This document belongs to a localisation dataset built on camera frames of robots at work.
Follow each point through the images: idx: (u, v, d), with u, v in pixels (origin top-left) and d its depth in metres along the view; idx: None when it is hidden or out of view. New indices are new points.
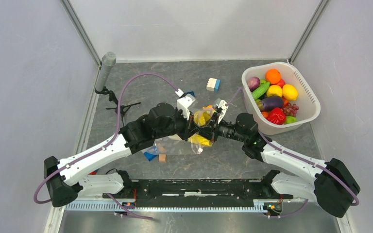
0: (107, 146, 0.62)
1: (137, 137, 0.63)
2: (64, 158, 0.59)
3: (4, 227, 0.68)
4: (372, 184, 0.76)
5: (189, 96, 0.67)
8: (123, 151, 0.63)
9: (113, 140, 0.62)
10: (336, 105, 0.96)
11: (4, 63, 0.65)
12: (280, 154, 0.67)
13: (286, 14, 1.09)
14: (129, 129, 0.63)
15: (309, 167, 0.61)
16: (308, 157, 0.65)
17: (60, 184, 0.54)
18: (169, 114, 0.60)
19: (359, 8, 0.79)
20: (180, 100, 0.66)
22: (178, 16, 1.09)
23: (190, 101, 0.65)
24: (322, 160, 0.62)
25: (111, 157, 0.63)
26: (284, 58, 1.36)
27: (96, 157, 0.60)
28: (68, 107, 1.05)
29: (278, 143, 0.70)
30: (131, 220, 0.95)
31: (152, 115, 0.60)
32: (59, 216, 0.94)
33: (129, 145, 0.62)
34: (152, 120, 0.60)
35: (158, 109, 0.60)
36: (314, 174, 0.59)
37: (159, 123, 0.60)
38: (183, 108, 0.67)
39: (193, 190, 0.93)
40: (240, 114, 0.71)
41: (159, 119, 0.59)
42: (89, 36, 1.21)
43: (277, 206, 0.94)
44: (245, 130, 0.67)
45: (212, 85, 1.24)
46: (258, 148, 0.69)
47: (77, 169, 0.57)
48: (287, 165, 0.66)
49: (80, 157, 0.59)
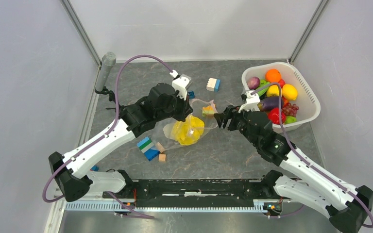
0: (109, 133, 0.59)
1: (138, 119, 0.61)
2: (68, 152, 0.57)
3: (5, 227, 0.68)
4: (371, 184, 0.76)
5: (185, 76, 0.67)
8: (127, 136, 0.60)
9: (115, 126, 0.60)
10: (336, 104, 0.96)
11: (5, 63, 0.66)
12: (307, 168, 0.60)
13: (286, 14, 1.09)
14: (129, 113, 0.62)
15: (339, 191, 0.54)
16: (336, 178, 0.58)
17: (69, 177, 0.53)
18: (170, 91, 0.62)
19: (359, 8, 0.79)
20: (176, 80, 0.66)
22: (178, 16, 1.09)
23: (186, 81, 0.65)
24: (352, 186, 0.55)
25: (116, 143, 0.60)
26: (284, 58, 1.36)
27: (100, 144, 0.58)
28: (68, 107, 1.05)
29: (303, 154, 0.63)
30: (131, 220, 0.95)
31: (153, 94, 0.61)
32: (59, 216, 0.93)
33: (132, 127, 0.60)
34: (152, 98, 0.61)
35: (159, 88, 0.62)
36: (345, 202, 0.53)
37: (161, 101, 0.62)
38: (180, 89, 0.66)
39: (193, 190, 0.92)
40: (252, 113, 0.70)
41: (161, 96, 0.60)
42: (89, 37, 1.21)
43: (277, 206, 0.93)
44: (258, 129, 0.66)
45: (212, 85, 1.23)
46: (280, 154, 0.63)
47: (84, 160, 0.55)
48: (311, 181, 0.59)
49: (84, 148, 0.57)
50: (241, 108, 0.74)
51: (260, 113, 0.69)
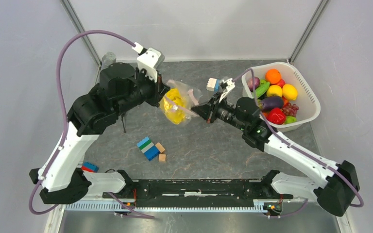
0: (63, 144, 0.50)
1: (89, 114, 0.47)
2: (41, 170, 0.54)
3: (4, 227, 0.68)
4: (372, 184, 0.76)
5: (152, 51, 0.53)
8: (84, 140, 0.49)
9: (66, 133, 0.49)
10: (336, 104, 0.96)
11: (4, 63, 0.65)
12: (288, 148, 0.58)
13: (286, 14, 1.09)
14: (78, 107, 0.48)
15: (319, 167, 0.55)
16: (317, 155, 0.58)
17: (45, 196, 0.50)
18: (125, 74, 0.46)
19: (359, 8, 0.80)
20: (141, 57, 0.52)
22: (178, 16, 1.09)
23: (154, 57, 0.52)
24: (332, 162, 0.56)
25: (77, 150, 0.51)
26: (284, 58, 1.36)
27: (60, 158, 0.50)
28: (68, 107, 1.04)
29: (284, 135, 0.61)
30: (131, 220, 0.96)
31: (103, 78, 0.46)
32: (59, 216, 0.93)
33: (81, 131, 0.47)
34: (104, 85, 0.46)
35: (109, 70, 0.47)
36: (326, 177, 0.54)
37: (114, 88, 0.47)
38: (147, 68, 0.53)
39: (193, 190, 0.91)
40: (242, 98, 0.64)
41: (112, 81, 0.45)
42: (90, 37, 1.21)
43: (277, 206, 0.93)
44: (246, 115, 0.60)
45: (212, 85, 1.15)
46: (262, 138, 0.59)
47: (52, 177, 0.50)
48: (293, 161, 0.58)
49: (48, 164, 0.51)
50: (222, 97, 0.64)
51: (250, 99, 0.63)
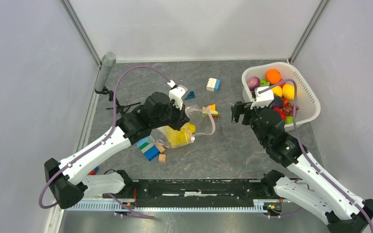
0: (106, 141, 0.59)
1: (135, 127, 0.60)
2: (64, 158, 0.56)
3: (5, 226, 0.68)
4: (372, 185, 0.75)
5: (181, 87, 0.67)
8: (123, 143, 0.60)
9: (112, 133, 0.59)
10: (336, 104, 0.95)
11: (4, 63, 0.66)
12: (316, 174, 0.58)
13: (286, 14, 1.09)
14: (125, 121, 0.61)
15: (346, 202, 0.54)
16: (345, 188, 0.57)
17: (65, 183, 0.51)
18: (165, 101, 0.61)
19: (359, 8, 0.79)
20: (173, 90, 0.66)
22: (178, 16, 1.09)
23: (182, 91, 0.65)
24: (360, 198, 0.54)
25: (112, 150, 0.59)
26: (284, 58, 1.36)
27: (96, 152, 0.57)
28: (68, 107, 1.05)
29: (314, 159, 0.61)
30: (131, 220, 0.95)
31: (149, 103, 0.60)
32: (59, 216, 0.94)
33: (128, 135, 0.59)
34: (148, 107, 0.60)
35: (154, 97, 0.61)
36: (350, 213, 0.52)
37: (156, 110, 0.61)
38: (176, 99, 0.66)
39: (193, 190, 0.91)
40: (264, 110, 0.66)
41: (156, 105, 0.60)
42: (89, 37, 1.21)
43: (277, 206, 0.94)
44: (269, 127, 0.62)
45: (212, 85, 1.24)
46: (290, 156, 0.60)
47: (80, 167, 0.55)
48: (319, 189, 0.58)
49: (80, 155, 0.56)
50: (253, 105, 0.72)
51: (272, 112, 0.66)
